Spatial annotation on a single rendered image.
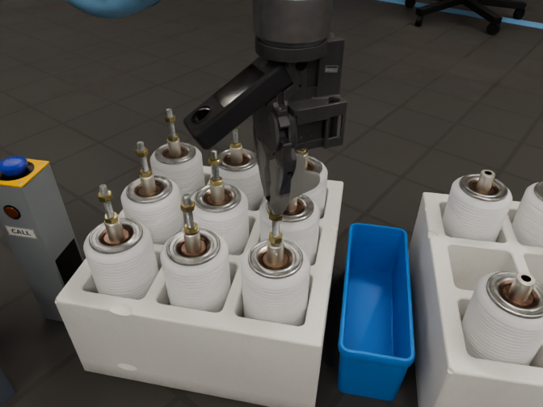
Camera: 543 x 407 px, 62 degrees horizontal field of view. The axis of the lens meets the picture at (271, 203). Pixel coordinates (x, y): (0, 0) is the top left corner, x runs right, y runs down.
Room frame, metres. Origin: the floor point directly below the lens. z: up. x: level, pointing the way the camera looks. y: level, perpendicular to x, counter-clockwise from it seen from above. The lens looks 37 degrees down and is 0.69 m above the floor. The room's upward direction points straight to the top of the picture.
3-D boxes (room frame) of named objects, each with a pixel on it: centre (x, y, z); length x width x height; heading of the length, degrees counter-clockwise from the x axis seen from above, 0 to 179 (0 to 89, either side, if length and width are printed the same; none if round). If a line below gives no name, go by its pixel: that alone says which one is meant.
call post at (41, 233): (0.57, 0.39, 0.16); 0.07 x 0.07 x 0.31; 79
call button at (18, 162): (0.57, 0.39, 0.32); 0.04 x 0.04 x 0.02
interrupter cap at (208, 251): (0.47, 0.11, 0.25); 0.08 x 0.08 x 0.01
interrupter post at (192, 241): (0.47, 0.11, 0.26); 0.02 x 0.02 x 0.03
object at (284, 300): (0.45, -0.01, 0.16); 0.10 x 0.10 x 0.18
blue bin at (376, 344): (0.53, -0.18, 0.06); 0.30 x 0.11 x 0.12; 169
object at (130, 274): (0.50, 0.23, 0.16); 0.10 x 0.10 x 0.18
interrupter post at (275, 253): (0.45, -0.01, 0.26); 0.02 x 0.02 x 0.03
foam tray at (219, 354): (0.59, 0.09, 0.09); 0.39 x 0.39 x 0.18; 79
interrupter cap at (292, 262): (0.45, -0.01, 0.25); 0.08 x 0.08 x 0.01
